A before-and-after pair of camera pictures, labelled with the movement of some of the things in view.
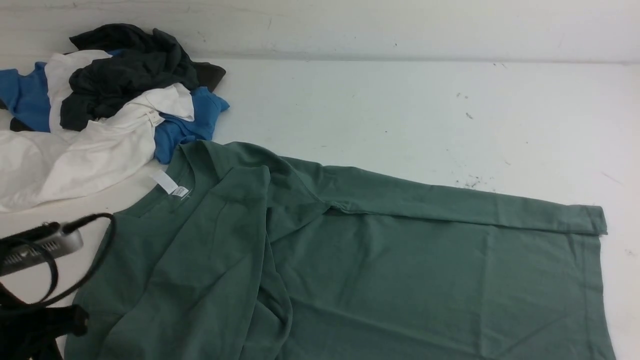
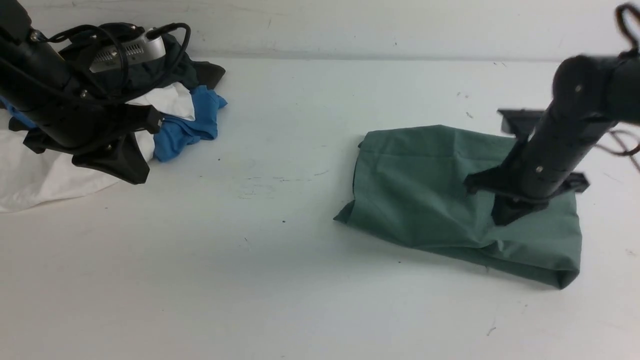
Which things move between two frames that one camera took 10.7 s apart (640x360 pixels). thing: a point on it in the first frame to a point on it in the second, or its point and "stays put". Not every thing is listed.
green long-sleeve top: [225, 253] to [412, 180]
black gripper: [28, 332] to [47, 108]
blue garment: [23, 96] stays put
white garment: [40, 169] stays put
